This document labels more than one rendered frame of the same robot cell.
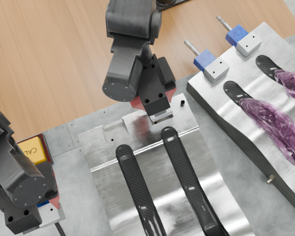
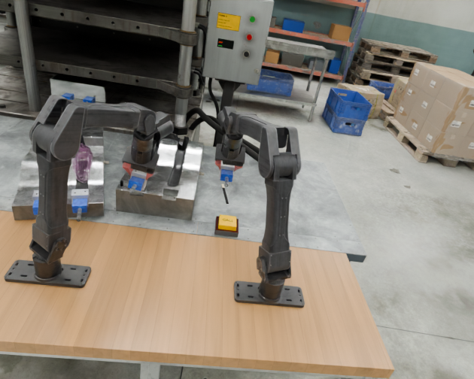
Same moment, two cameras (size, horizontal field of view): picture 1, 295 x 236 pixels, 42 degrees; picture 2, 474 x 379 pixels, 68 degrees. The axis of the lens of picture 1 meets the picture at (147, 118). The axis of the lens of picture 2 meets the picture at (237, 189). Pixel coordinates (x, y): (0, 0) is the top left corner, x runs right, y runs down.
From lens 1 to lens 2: 1.28 m
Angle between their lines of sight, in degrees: 76
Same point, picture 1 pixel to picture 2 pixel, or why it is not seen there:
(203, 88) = (97, 195)
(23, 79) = (213, 271)
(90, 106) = (174, 235)
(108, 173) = (186, 182)
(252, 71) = not seen: hidden behind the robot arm
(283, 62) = (34, 185)
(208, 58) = (77, 201)
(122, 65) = (159, 114)
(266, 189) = (109, 169)
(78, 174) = (203, 210)
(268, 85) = not seen: hidden behind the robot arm
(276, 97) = not seen: hidden behind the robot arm
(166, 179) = (159, 171)
